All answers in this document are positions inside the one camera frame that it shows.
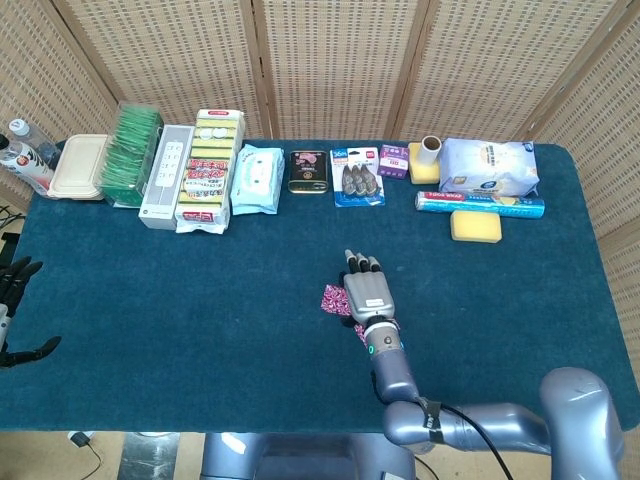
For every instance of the teal table cloth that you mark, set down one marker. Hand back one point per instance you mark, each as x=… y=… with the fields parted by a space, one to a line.
x=200 y=300

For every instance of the blue cling film roll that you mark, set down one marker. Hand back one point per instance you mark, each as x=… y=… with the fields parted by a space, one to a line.
x=480 y=204

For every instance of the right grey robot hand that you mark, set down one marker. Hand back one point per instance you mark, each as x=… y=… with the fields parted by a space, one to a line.
x=367 y=295

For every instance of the white power strip box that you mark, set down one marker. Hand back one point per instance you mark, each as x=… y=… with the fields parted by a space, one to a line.
x=162 y=180

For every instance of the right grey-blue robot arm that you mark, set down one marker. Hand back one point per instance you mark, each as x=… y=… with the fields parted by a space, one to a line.
x=395 y=370

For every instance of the shiny metal floor plate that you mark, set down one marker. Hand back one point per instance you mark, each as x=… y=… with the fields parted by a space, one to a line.
x=150 y=457

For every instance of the light blue wet wipes pack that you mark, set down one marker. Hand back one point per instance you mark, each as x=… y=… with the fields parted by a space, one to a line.
x=255 y=177

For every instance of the cream paper roll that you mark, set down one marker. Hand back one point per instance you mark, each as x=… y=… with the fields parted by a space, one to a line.
x=431 y=150

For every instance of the white lavender tissue pack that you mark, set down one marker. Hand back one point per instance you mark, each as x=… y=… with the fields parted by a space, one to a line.
x=490 y=167

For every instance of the yellow sponge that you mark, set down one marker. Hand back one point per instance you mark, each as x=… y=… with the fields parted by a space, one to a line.
x=417 y=171
x=475 y=227

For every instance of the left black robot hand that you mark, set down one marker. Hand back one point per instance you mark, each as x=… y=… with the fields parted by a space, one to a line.
x=14 y=282

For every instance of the beige lidded lunch box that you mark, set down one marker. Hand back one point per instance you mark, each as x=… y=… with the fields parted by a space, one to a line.
x=77 y=167

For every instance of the white bottle with red print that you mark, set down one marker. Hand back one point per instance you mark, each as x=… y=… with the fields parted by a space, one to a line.
x=25 y=167

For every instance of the clear water bottle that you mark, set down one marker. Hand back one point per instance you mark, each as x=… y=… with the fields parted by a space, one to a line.
x=32 y=140

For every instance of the woven rattan screen panel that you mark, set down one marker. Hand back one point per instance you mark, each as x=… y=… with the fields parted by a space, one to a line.
x=600 y=115
x=175 y=65
x=340 y=65
x=40 y=75
x=500 y=65

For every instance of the correction tape blister pack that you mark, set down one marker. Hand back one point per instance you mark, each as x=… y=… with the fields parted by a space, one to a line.
x=357 y=177

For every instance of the gold and black tin can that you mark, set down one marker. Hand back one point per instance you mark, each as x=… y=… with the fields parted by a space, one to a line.
x=308 y=172

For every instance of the green tea bag box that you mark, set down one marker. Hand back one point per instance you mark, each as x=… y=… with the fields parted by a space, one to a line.
x=125 y=160

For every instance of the grey-blue robot torso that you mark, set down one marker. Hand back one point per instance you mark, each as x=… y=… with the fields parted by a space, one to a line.
x=300 y=455

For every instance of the small purple box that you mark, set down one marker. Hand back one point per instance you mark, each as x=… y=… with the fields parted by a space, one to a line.
x=393 y=162

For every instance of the black charger plug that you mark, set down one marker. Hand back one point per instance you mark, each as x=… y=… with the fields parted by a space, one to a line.
x=79 y=440

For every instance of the black device beside table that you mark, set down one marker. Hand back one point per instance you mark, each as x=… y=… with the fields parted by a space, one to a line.
x=7 y=250

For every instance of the yellow sponge multipack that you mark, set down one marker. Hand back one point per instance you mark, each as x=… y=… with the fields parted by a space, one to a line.
x=205 y=175

